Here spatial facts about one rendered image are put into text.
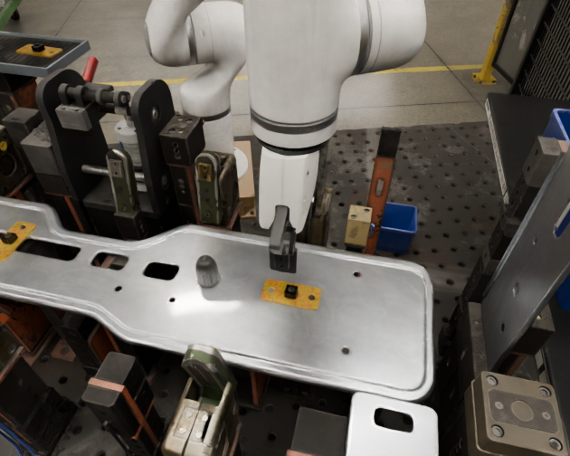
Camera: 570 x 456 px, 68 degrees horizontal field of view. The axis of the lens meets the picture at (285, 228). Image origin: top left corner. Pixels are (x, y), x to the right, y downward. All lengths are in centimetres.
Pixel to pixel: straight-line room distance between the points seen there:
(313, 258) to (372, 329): 15
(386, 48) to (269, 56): 10
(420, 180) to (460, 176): 13
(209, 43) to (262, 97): 60
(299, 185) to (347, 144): 105
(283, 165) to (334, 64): 10
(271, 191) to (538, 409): 36
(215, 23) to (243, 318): 62
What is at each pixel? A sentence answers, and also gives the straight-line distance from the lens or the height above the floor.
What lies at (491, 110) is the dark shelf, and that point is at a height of 103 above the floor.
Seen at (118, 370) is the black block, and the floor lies 99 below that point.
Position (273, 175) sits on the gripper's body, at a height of 125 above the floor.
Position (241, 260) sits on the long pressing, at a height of 100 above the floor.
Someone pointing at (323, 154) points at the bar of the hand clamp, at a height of 115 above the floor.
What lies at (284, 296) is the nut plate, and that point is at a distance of 62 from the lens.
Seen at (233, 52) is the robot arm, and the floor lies 113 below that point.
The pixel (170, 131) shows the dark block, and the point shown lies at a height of 112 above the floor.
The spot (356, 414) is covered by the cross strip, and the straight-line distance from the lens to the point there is 55.
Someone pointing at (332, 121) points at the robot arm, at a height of 130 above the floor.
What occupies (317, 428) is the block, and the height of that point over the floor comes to 98.
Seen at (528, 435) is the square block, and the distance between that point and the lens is 53.
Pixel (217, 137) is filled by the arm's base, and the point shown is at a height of 92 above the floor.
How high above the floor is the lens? 150
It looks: 45 degrees down
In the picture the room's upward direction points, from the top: straight up
